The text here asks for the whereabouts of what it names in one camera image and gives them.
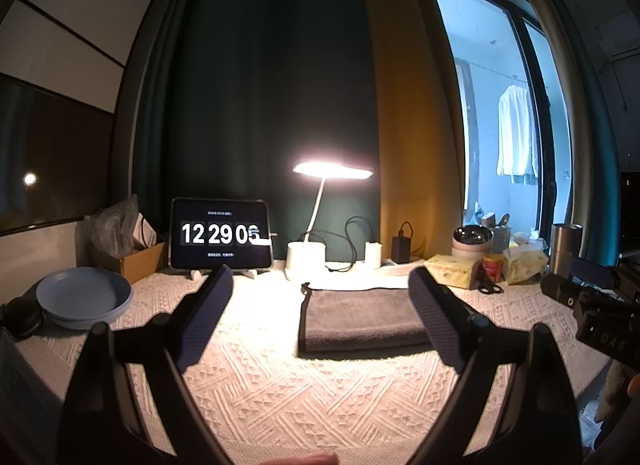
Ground grey towel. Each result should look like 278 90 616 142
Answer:
298 282 436 353

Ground beige fluffy cloth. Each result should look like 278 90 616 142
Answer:
595 362 632 421

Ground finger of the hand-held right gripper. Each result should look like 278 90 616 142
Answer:
571 257 619 290
540 272 587 306

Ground dark green curtain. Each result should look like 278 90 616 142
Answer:
112 0 381 266

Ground black power adapter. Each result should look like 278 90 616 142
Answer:
391 222 415 264

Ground blue plate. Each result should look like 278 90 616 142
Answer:
36 266 134 330

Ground black cable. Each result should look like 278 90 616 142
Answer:
300 216 373 273

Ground white hanging shirt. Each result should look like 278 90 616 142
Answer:
496 84 541 177

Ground glass balcony door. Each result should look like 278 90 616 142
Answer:
415 0 561 233

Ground white power strip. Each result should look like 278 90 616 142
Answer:
380 256 426 276

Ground black scissors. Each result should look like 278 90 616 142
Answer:
477 265 505 294

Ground patterned cup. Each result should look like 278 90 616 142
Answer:
487 215 512 255

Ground white tablet stand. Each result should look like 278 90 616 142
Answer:
187 267 261 280

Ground yellow curtain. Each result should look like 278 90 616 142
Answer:
355 0 468 261

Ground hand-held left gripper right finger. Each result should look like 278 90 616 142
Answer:
409 266 583 465

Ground person's left hand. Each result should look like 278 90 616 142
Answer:
260 452 339 465

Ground steel tumbler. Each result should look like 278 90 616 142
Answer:
549 224 583 276

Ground teal curtain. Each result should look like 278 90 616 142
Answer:
565 0 621 266

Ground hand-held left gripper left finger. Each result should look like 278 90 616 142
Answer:
56 264 235 465

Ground cardboard box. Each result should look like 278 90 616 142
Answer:
102 241 168 284

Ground black headphones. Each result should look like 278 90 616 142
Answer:
0 296 45 338

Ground white textured tablecloth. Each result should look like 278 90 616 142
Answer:
15 265 611 465

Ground crumpled yellow tissue pack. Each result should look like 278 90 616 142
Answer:
502 240 549 286

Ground tablet with clock display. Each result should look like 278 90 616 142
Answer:
169 198 274 270

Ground pink bowl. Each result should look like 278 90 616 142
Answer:
452 240 491 260

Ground white desk lamp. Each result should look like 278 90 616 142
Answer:
286 161 374 282

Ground clear plastic bag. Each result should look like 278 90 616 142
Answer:
82 195 143 258

